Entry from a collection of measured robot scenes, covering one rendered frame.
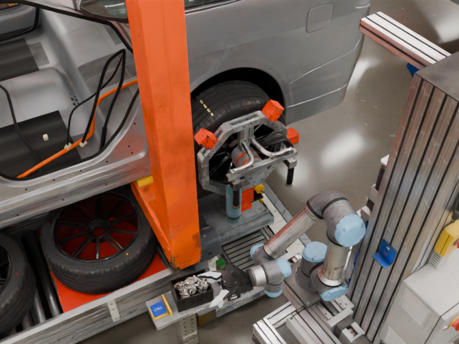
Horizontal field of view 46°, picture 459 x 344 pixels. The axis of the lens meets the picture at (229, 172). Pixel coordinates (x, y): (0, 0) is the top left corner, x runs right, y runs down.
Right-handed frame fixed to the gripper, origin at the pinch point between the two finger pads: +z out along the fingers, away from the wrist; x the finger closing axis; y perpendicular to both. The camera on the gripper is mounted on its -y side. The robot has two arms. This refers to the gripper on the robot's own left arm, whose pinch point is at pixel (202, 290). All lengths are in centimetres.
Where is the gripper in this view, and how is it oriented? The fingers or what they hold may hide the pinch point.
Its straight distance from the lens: 205.6
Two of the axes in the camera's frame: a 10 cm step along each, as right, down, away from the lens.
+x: -3.4, -6.0, 7.3
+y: 0.6, 7.6, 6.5
